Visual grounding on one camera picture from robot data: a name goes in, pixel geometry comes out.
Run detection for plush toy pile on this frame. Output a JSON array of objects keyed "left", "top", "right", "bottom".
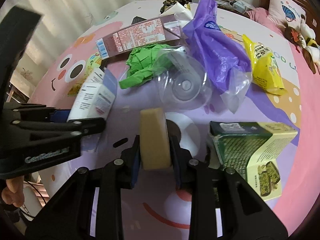
[{"left": 283, "top": 15, "right": 319, "bottom": 74}]

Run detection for person's left hand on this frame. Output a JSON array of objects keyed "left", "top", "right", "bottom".
[{"left": 2, "top": 176, "right": 24, "bottom": 207}]

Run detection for purple plastic bag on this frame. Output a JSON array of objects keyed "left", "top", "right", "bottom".
[{"left": 183, "top": 0, "right": 252, "bottom": 95}]

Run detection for black yellow wrapper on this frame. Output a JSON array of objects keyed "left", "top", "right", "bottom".
[{"left": 160, "top": 0, "right": 191, "bottom": 14}]

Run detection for pink bed cover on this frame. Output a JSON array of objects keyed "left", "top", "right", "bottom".
[{"left": 246, "top": 6, "right": 320, "bottom": 235}]

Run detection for yellow sponge block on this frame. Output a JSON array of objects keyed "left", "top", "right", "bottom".
[{"left": 139, "top": 108, "right": 171, "bottom": 170}]

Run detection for strawberry milk carton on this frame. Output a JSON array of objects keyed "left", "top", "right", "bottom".
[{"left": 96, "top": 14, "right": 182, "bottom": 60}]

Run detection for white pink pillow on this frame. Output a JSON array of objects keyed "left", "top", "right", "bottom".
[{"left": 267, "top": 0, "right": 306, "bottom": 29}]

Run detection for wooden headboard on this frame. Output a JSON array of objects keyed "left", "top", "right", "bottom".
[{"left": 259, "top": 0, "right": 319, "bottom": 38}]

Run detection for small black packet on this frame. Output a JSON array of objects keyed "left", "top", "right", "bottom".
[{"left": 131, "top": 16, "right": 146, "bottom": 25}]

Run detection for white tube with box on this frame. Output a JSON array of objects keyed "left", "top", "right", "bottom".
[{"left": 67, "top": 68, "right": 118, "bottom": 121}]

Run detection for green yellow snack wrapper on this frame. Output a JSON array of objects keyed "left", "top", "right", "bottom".
[{"left": 67, "top": 52, "right": 102, "bottom": 96}]

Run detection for yellow snack bag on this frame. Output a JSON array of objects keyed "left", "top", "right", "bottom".
[{"left": 242, "top": 35, "right": 287, "bottom": 95}]

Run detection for green biscuit box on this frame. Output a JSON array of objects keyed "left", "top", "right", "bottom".
[{"left": 206, "top": 121, "right": 298, "bottom": 200}]

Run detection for white paper bag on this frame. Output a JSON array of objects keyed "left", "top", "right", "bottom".
[{"left": 162, "top": 3, "right": 194, "bottom": 23}]

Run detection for cream curtain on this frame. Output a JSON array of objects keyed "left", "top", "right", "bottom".
[{"left": 1, "top": 0, "right": 164, "bottom": 108}]

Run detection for green paper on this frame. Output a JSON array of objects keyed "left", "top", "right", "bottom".
[{"left": 119, "top": 44, "right": 171, "bottom": 89}]

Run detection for nightstand with books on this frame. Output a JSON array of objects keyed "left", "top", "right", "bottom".
[{"left": 216, "top": 0, "right": 255, "bottom": 15}]

